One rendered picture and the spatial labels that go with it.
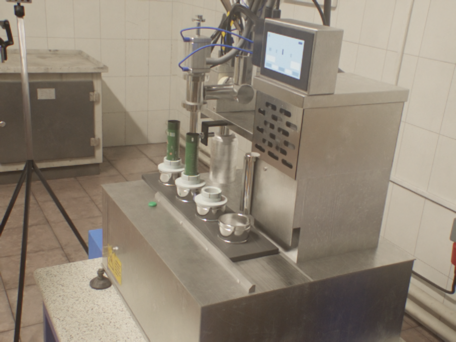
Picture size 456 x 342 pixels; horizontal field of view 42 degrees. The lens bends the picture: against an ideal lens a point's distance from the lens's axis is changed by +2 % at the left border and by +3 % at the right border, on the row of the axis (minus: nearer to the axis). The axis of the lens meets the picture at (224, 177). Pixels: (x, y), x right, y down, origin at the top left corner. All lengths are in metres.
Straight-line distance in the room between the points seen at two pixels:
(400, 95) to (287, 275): 0.40
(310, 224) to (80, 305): 0.64
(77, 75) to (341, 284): 3.26
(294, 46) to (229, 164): 0.53
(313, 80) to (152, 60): 4.07
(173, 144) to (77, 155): 2.91
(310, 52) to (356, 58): 2.12
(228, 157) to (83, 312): 0.52
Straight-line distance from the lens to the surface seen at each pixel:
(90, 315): 1.46
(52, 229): 3.61
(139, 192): 1.43
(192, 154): 1.32
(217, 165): 1.50
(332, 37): 1.03
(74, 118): 4.22
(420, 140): 2.82
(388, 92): 1.14
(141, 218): 1.29
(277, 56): 1.09
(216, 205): 1.24
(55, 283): 1.60
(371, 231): 1.24
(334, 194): 1.14
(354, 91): 1.09
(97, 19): 4.86
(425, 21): 2.82
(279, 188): 1.12
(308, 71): 1.01
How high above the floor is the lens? 1.57
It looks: 21 degrees down
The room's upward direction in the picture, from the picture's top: 4 degrees clockwise
